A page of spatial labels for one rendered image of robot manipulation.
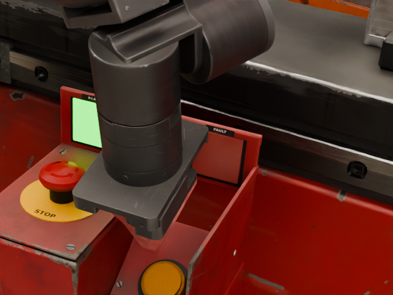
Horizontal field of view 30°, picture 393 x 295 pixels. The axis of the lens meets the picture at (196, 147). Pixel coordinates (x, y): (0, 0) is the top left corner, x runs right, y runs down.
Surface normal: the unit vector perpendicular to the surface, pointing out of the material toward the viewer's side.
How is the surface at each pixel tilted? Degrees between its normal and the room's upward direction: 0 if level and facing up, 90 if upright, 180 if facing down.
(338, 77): 0
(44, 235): 0
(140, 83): 103
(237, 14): 52
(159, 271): 35
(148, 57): 15
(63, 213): 0
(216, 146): 90
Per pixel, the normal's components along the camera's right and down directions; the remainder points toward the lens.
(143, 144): 0.18, 0.67
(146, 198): -0.01, -0.73
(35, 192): 0.07, -0.87
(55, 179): -0.01, -0.48
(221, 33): 0.51, 0.01
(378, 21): -0.46, 0.40
